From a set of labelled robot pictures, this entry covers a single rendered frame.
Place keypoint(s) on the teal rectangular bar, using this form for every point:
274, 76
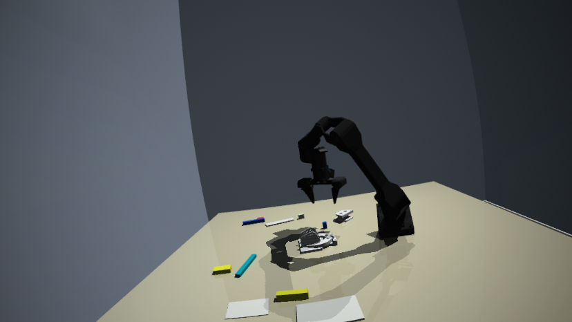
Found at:
246, 265

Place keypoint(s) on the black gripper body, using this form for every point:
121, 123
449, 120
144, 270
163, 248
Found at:
321, 178

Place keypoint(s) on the blue rectangular bar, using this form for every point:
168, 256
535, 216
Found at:
254, 221

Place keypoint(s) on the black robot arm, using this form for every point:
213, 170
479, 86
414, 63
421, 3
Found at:
347, 138

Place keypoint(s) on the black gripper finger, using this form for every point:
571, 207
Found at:
310, 193
335, 191

